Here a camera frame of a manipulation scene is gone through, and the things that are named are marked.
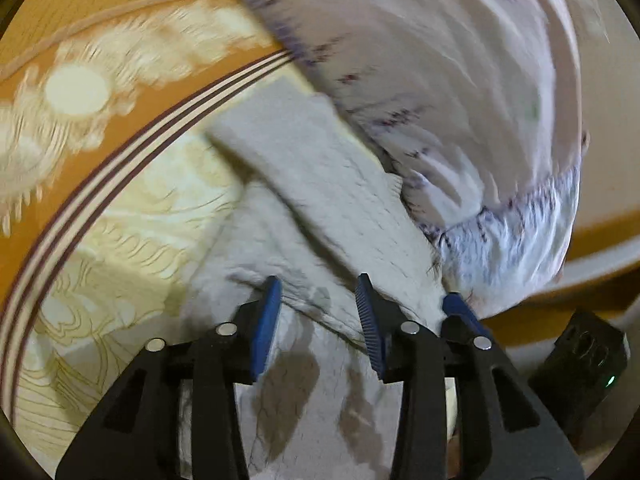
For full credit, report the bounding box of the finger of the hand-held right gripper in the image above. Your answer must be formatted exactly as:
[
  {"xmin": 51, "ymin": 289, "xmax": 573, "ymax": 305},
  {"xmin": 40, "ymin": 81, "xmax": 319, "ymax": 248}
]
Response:
[{"xmin": 441, "ymin": 291, "xmax": 490, "ymax": 340}]

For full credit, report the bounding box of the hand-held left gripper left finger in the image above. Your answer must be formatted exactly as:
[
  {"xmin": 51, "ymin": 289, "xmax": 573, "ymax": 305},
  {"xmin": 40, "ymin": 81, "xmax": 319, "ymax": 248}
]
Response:
[{"xmin": 55, "ymin": 275, "xmax": 283, "ymax": 480}]

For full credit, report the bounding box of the pink floral pillow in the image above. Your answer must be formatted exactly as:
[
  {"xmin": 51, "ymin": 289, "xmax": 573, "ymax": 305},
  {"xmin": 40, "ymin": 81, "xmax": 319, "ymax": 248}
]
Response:
[{"xmin": 207, "ymin": 0, "xmax": 593, "ymax": 226}]

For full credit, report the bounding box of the grey cable knit sweater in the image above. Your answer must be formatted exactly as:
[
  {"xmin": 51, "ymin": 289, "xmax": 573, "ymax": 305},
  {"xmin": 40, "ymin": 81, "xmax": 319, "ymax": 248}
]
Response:
[{"xmin": 177, "ymin": 92, "xmax": 453, "ymax": 480}]

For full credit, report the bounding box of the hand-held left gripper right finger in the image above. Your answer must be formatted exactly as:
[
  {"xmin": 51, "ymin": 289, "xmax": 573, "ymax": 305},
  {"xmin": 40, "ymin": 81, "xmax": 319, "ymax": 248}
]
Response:
[{"xmin": 355, "ymin": 273, "xmax": 587, "ymax": 480}]

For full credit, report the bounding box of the white lavender print pillow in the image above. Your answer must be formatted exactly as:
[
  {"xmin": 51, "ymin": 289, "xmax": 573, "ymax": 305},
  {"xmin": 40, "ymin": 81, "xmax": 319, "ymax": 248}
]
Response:
[{"xmin": 417, "ymin": 165, "xmax": 583, "ymax": 318}]

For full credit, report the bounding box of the yellow patterned bed sheet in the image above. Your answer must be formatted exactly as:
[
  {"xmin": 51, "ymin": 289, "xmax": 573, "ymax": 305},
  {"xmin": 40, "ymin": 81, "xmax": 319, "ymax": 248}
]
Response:
[{"xmin": 0, "ymin": 0, "xmax": 361, "ymax": 480}]

